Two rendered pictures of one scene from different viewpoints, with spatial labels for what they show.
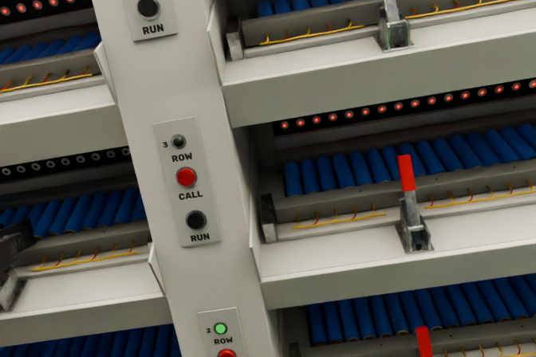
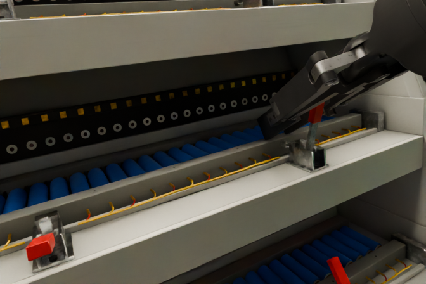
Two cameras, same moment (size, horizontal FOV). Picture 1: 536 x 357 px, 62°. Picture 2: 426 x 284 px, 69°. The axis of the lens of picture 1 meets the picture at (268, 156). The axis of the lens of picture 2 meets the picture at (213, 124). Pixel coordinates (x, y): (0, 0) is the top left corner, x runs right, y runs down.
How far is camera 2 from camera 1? 0.61 m
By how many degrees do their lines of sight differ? 35
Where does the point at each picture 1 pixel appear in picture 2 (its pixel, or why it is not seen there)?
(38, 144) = (331, 26)
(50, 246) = (305, 131)
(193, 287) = not seen: outside the picture
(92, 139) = (357, 26)
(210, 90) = not seen: hidden behind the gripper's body
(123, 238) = (347, 123)
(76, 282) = (346, 148)
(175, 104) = not seen: hidden behind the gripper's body
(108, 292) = (381, 144)
